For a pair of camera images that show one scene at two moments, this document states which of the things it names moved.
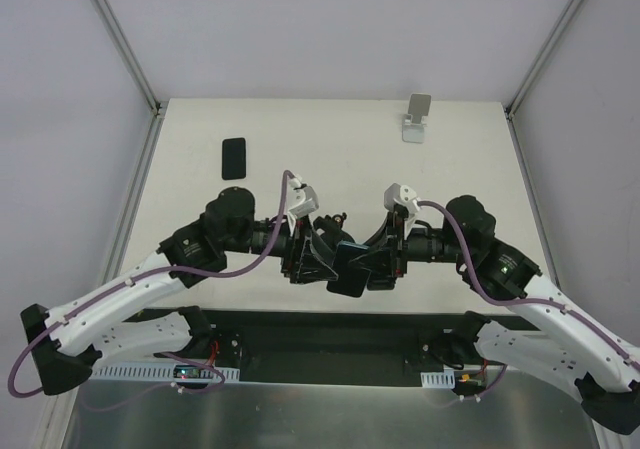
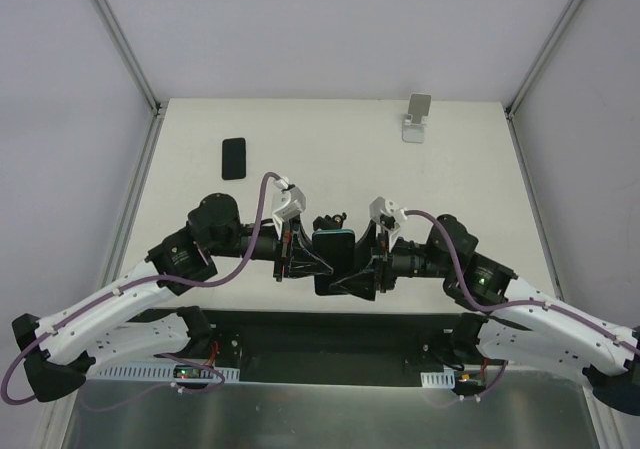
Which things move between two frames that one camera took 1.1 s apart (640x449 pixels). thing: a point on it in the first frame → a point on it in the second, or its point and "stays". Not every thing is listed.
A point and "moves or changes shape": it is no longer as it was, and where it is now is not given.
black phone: (233, 158) stays
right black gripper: (396, 248) → (383, 261)
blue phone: (347, 251) → (322, 285)
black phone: (352, 278) moves or changes shape
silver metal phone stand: (412, 122) stays
